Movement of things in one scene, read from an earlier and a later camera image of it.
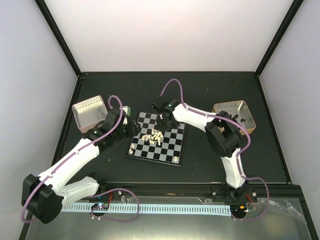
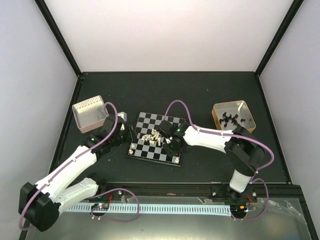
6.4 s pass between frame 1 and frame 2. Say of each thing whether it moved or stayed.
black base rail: stayed
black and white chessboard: stayed
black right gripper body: moved
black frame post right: stayed
